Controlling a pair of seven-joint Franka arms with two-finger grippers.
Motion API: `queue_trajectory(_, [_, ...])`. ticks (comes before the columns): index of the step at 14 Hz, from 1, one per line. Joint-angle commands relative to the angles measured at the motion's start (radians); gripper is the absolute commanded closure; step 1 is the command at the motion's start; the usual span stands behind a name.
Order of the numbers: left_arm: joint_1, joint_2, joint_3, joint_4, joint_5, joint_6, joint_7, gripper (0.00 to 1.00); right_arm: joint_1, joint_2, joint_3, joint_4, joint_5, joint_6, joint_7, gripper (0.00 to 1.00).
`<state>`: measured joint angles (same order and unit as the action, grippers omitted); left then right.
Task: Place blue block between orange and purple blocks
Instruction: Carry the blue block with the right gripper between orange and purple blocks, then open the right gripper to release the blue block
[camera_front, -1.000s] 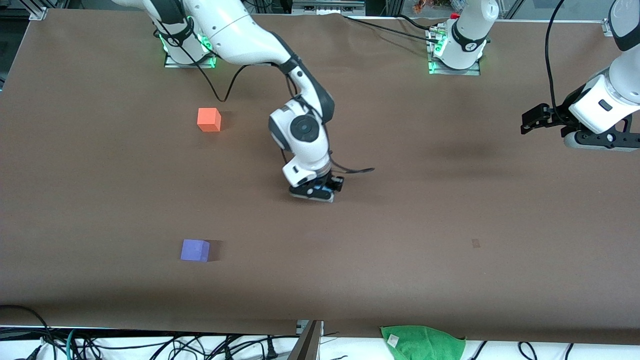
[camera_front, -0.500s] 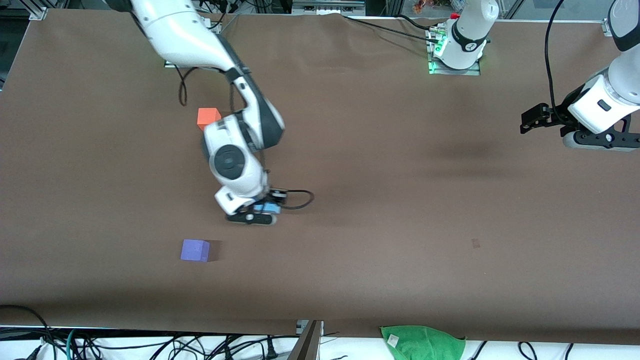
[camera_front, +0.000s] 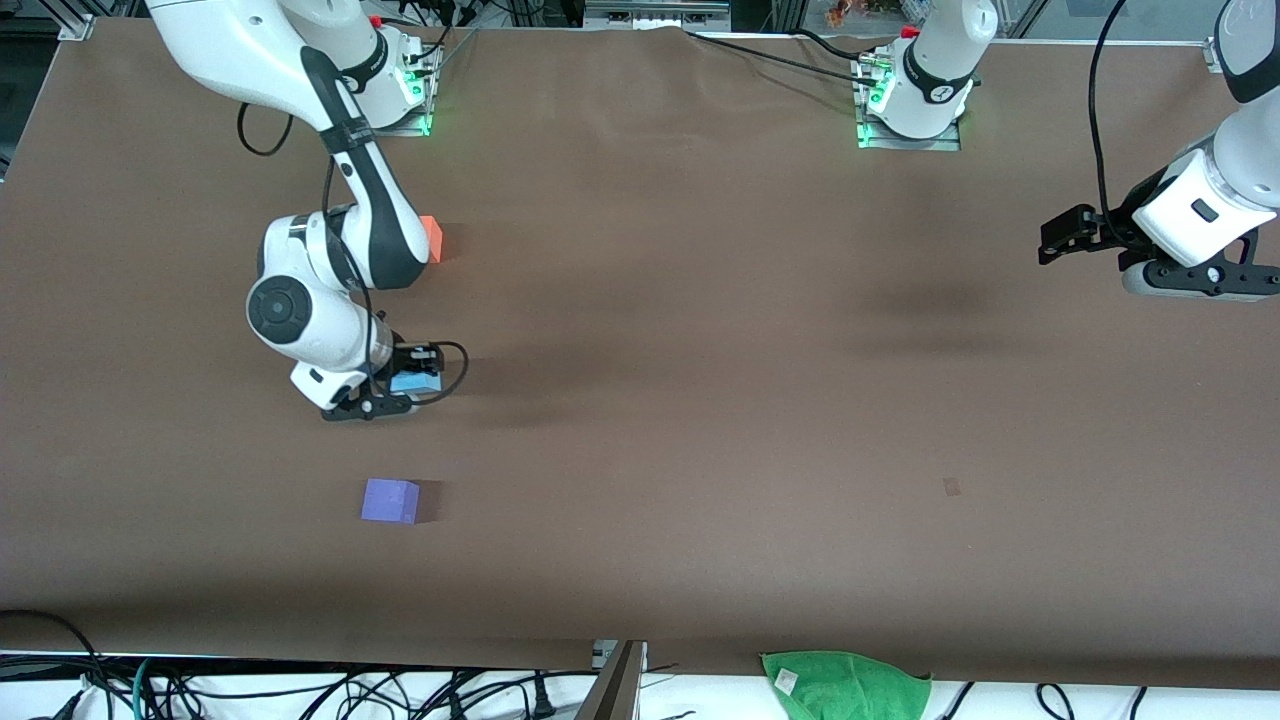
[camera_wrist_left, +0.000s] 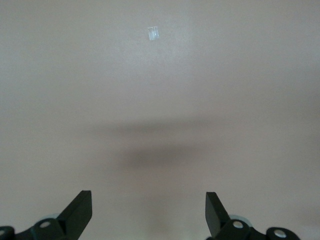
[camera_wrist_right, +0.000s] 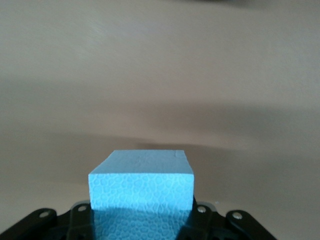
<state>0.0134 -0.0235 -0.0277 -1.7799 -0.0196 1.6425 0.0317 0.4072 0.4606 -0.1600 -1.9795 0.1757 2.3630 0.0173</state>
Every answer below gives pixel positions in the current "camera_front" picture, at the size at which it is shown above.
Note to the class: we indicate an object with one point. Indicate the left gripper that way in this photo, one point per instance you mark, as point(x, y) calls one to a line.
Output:
point(1121, 226)

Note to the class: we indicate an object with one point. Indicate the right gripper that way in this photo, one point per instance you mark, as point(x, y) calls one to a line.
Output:
point(402, 357)

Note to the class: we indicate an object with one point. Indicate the blue block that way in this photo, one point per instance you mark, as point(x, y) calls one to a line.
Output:
point(415, 383)

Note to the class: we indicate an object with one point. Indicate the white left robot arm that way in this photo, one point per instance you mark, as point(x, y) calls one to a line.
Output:
point(935, 60)

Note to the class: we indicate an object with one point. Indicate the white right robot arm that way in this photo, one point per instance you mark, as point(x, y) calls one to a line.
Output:
point(300, 320)

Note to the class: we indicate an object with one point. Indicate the purple block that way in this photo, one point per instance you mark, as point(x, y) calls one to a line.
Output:
point(390, 500)

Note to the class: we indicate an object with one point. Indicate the orange block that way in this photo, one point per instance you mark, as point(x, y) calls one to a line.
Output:
point(434, 240)

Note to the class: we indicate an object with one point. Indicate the brown table cover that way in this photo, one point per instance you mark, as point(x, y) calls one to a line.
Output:
point(640, 350)

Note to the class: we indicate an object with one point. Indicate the grey device with ports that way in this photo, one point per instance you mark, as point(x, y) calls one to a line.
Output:
point(655, 12)

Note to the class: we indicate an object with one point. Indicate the green cloth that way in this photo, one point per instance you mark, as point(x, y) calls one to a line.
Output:
point(845, 688)

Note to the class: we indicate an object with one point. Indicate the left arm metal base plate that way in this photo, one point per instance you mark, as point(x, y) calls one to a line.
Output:
point(945, 140)

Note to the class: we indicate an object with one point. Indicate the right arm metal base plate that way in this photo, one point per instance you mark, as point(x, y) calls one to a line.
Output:
point(405, 125)

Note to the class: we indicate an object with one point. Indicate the aluminium profile post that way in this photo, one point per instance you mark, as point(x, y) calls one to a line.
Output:
point(615, 690)

